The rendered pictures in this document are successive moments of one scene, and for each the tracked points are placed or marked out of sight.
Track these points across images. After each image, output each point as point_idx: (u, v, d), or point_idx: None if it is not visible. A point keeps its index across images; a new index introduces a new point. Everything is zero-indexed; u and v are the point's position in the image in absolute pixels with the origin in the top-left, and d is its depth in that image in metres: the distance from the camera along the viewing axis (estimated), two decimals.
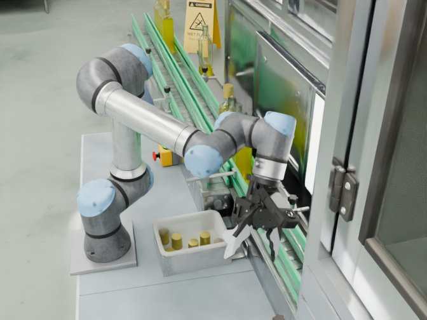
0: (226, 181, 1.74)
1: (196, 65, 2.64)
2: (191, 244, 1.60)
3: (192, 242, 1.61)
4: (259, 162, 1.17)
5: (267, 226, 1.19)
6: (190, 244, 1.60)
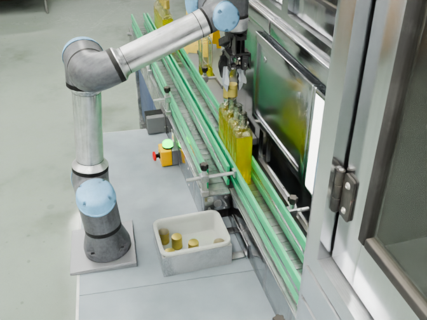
0: (226, 181, 1.74)
1: (196, 65, 2.64)
2: (191, 244, 1.60)
3: (192, 242, 1.61)
4: None
5: None
6: (190, 245, 1.60)
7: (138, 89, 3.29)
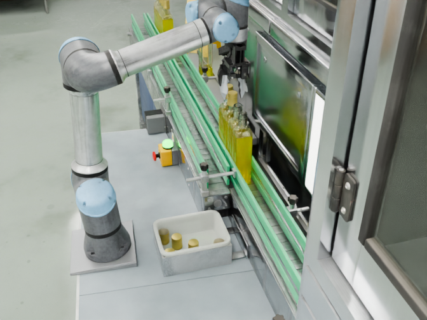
0: (226, 181, 1.74)
1: (196, 65, 2.64)
2: (191, 244, 1.60)
3: (192, 242, 1.61)
4: None
5: None
6: (190, 245, 1.60)
7: (138, 89, 3.29)
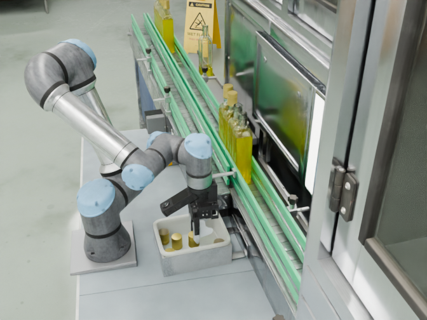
0: (226, 181, 1.74)
1: (196, 65, 2.64)
2: (191, 236, 1.58)
3: (192, 234, 1.59)
4: None
5: (190, 216, 1.54)
6: (190, 237, 1.58)
7: (138, 89, 3.29)
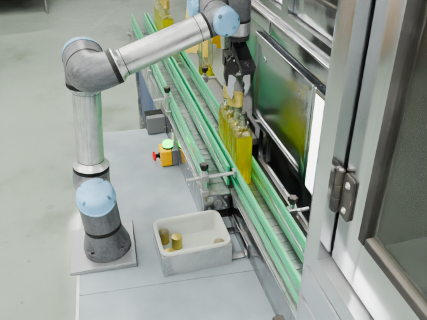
0: (226, 181, 1.74)
1: (196, 65, 2.64)
2: (241, 94, 1.66)
3: (239, 93, 1.67)
4: None
5: None
6: (243, 94, 1.66)
7: (138, 89, 3.29)
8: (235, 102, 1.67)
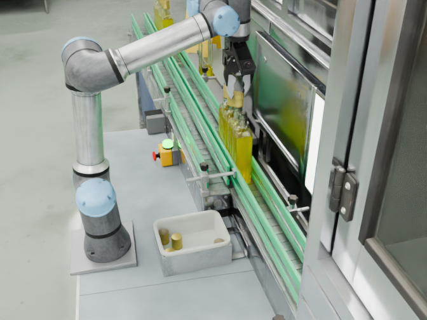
0: (226, 181, 1.74)
1: (196, 65, 2.64)
2: (241, 94, 1.66)
3: (239, 93, 1.67)
4: None
5: None
6: (243, 94, 1.66)
7: (138, 89, 3.29)
8: (235, 102, 1.67)
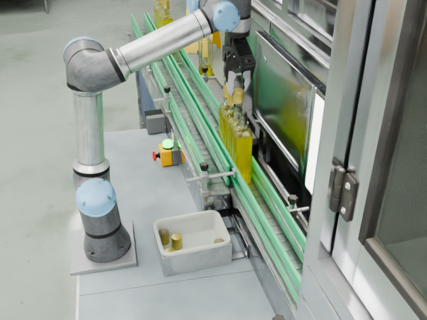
0: (226, 181, 1.74)
1: (196, 65, 2.64)
2: (241, 90, 1.66)
3: (239, 89, 1.66)
4: None
5: None
6: (243, 91, 1.65)
7: (138, 89, 3.29)
8: (235, 98, 1.66)
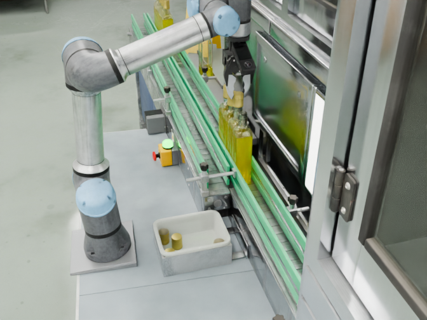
0: (226, 181, 1.74)
1: (196, 65, 2.64)
2: (241, 94, 1.66)
3: (239, 93, 1.67)
4: None
5: None
6: (243, 94, 1.66)
7: (138, 89, 3.29)
8: (235, 102, 1.67)
